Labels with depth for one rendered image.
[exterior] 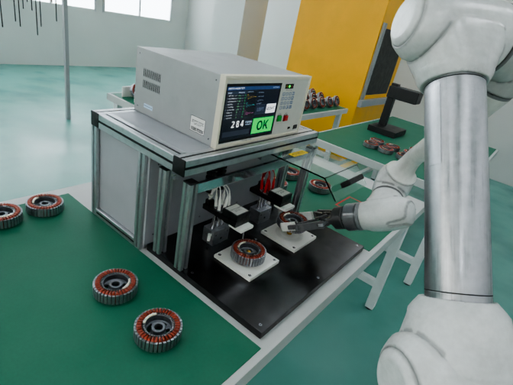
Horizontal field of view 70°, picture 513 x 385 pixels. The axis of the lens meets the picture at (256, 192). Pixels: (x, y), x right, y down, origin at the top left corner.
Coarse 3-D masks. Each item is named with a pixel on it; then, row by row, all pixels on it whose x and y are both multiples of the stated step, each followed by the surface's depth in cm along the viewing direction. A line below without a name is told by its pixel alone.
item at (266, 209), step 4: (256, 204) 143; (252, 208) 140; (260, 208) 141; (264, 208) 141; (268, 208) 142; (252, 212) 140; (256, 212) 139; (260, 212) 138; (264, 212) 140; (268, 212) 143; (252, 216) 141; (256, 216) 139; (260, 216) 139; (264, 216) 142; (268, 216) 144; (252, 220) 141; (256, 220) 140; (260, 220) 141; (264, 220) 143
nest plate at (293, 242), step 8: (264, 232) 134; (272, 232) 134; (280, 232) 136; (304, 232) 139; (280, 240) 131; (288, 240) 132; (296, 240) 133; (304, 240) 134; (312, 240) 136; (288, 248) 129; (296, 248) 128
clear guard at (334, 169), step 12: (276, 156) 124; (288, 156) 126; (300, 156) 129; (312, 156) 131; (324, 156) 134; (336, 156) 137; (312, 168) 120; (324, 168) 122; (336, 168) 125; (348, 168) 127; (336, 180) 119; (360, 180) 130; (336, 192) 116; (348, 192) 121
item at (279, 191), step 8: (256, 192) 137; (272, 192) 133; (280, 192) 133; (288, 192) 134; (264, 200) 142; (272, 200) 133; (280, 200) 131; (288, 200) 134; (256, 208) 140; (280, 208) 132; (288, 208) 132
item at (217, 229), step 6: (204, 228) 122; (210, 228) 121; (216, 228) 122; (222, 228) 123; (228, 228) 125; (204, 234) 123; (216, 234) 121; (222, 234) 124; (204, 240) 124; (210, 240) 122; (216, 240) 122; (222, 240) 125
